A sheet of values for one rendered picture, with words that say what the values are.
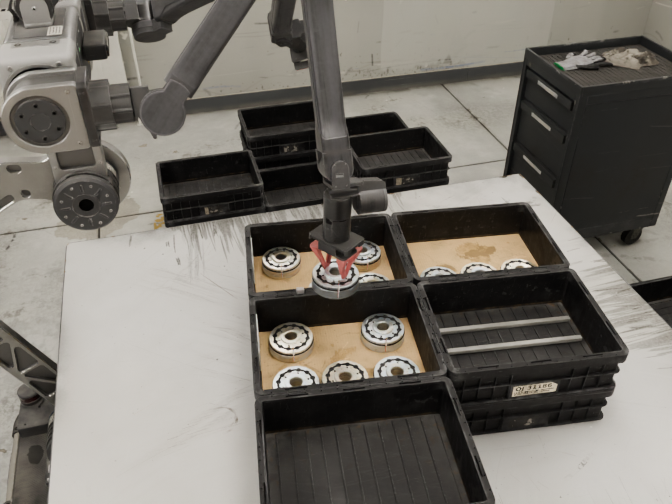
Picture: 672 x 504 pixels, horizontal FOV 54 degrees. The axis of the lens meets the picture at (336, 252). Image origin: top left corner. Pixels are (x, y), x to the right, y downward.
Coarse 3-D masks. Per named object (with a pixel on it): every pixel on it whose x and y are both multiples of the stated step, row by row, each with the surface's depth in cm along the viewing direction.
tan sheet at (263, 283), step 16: (256, 256) 183; (304, 256) 183; (384, 256) 183; (256, 272) 177; (304, 272) 177; (368, 272) 177; (384, 272) 177; (256, 288) 172; (272, 288) 172; (288, 288) 172
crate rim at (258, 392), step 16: (368, 288) 157; (384, 288) 157; (400, 288) 157; (416, 288) 157; (416, 304) 153; (256, 336) 144; (432, 336) 144; (256, 352) 140; (256, 368) 138; (256, 384) 133; (320, 384) 133; (336, 384) 133; (352, 384) 133
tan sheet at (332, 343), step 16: (400, 320) 162; (320, 336) 158; (336, 336) 158; (352, 336) 158; (320, 352) 154; (336, 352) 154; (352, 352) 154; (368, 352) 154; (400, 352) 154; (416, 352) 154; (272, 368) 150; (320, 368) 150; (368, 368) 150
